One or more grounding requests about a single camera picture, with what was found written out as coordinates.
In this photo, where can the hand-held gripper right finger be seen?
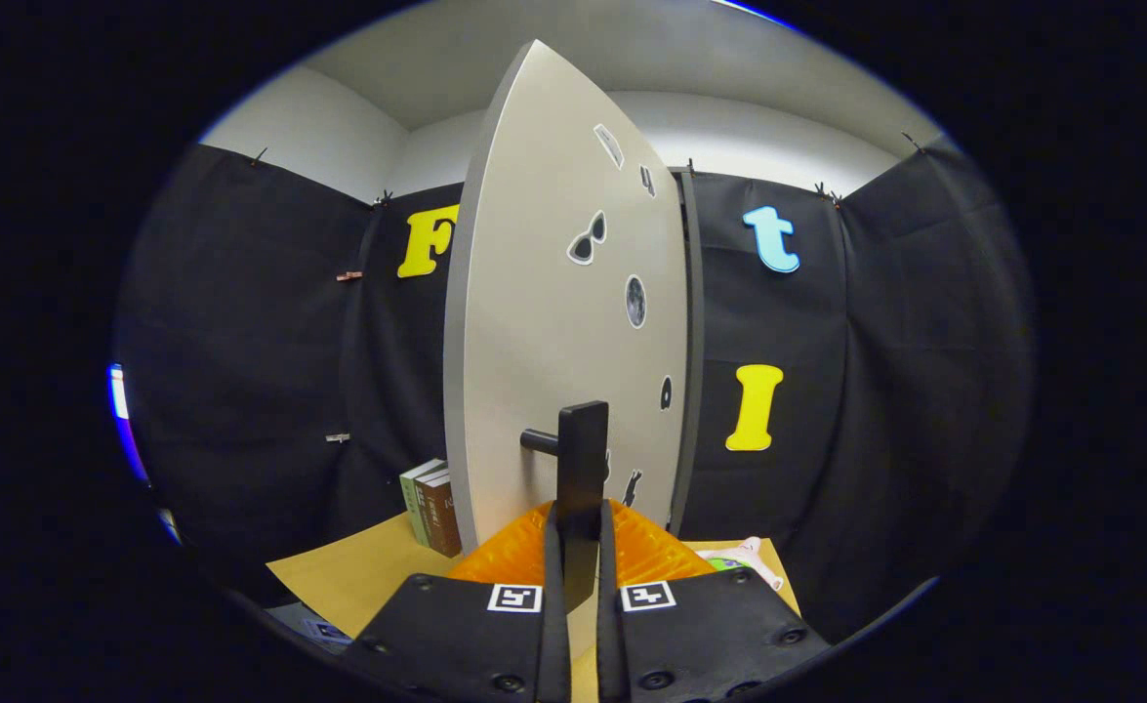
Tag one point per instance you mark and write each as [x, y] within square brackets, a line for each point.
[610, 644]

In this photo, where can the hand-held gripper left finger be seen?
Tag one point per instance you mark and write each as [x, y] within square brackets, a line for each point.
[553, 644]

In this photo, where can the white and green packet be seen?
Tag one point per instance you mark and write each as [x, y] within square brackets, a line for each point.
[744, 558]

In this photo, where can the brown book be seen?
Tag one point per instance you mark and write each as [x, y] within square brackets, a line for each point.
[446, 522]
[424, 510]

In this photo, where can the green book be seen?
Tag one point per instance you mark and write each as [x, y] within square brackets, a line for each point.
[409, 503]

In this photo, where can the black backdrop cloth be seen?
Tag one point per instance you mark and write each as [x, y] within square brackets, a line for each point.
[241, 342]

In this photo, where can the long ceiling light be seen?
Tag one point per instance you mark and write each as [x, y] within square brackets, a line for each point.
[754, 10]

